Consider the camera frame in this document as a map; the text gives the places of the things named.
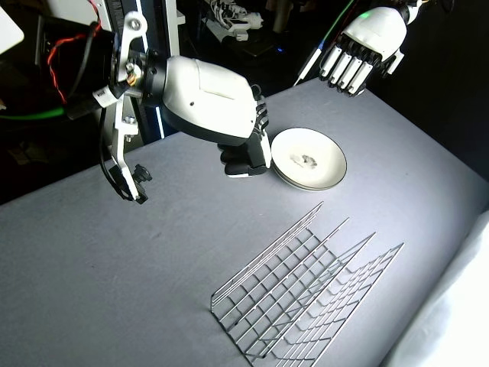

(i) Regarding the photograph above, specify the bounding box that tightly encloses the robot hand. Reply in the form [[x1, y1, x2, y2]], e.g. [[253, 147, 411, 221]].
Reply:
[[159, 55, 274, 180], [319, 6, 408, 97]]

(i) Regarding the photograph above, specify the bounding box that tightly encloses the white plate with dark rim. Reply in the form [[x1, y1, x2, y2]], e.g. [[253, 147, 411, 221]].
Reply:
[[273, 167, 345, 193], [271, 127, 348, 190]]

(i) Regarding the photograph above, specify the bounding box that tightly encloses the spare white robot hand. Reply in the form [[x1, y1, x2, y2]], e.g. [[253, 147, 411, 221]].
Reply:
[[208, 0, 264, 42]]

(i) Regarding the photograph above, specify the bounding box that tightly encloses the black box with blue light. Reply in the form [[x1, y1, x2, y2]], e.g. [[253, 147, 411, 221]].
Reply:
[[244, 36, 286, 58]]

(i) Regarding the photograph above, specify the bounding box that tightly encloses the grey table cloth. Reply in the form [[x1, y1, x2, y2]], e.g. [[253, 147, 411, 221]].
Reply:
[[0, 78, 489, 367]]

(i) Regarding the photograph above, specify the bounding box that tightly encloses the white panel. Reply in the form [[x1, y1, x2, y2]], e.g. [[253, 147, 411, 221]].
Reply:
[[0, 5, 25, 54]]

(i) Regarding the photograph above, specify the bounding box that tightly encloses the white backdrop cloth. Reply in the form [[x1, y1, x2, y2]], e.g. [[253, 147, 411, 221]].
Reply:
[[377, 208, 489, 367]]

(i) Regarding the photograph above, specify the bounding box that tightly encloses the green cable with white plug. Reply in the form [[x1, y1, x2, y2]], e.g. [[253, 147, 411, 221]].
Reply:
[[293, 0, 356, 87]]

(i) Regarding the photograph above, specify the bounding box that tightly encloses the red and black twisted wire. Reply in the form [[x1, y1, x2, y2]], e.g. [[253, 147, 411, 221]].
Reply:
[[47, 18, 103, 105]]

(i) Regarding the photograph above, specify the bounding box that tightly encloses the wire dish rack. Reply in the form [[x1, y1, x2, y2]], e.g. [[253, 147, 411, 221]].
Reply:
[[209, 201, 405, 367]]

